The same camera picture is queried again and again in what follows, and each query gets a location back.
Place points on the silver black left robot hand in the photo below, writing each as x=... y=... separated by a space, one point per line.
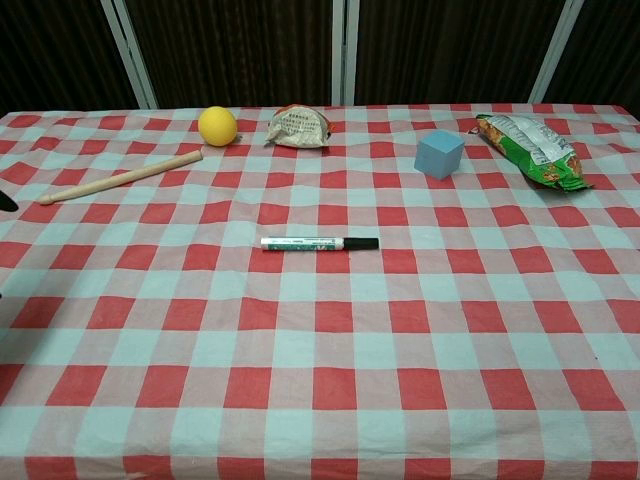
x=6 y=202

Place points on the white green marker body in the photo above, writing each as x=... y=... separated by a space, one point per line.
x=300 y=243

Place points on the light wooden stick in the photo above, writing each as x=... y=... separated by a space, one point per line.
x=120 y=178

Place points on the dark ribbed partition panel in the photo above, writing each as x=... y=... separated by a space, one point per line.
x=605 y=50
x=230 y=50
x=50 y=50
x=450 y=50

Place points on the yellow foam ball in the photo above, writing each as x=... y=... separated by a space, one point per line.
x=217 y=126

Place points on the crumpled white orange snack wrapper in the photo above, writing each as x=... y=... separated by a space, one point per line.
x=297 y=130

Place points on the red white checkered tablecloth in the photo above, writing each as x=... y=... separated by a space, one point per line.
x=320 y=350

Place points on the light blue foam cube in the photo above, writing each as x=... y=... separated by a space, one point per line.
x=437 y=156

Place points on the green snack bag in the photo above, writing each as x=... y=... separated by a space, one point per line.
x=535 y=150

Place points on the white partition frame post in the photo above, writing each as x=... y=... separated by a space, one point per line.
x=131 y=55
x=555 y=55
x=345 y=50

